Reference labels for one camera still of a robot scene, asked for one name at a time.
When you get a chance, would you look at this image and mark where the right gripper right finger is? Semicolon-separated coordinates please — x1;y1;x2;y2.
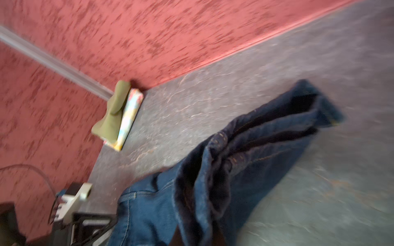
211;229;226;246

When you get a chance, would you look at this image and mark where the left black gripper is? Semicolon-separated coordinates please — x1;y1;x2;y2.
49;212;118;246

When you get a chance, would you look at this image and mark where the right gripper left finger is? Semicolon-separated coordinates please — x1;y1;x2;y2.
168;227;184;246

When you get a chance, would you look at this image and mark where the dark blue skirt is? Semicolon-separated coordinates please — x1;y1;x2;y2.
108;80;344;246

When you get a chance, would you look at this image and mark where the olive green skirt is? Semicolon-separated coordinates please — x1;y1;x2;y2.
91;81;131;142

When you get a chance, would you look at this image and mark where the floral pastel skirt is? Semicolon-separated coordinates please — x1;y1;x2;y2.
104;89;144;152

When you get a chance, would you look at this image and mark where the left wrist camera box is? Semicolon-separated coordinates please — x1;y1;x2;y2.
48;182;92;224

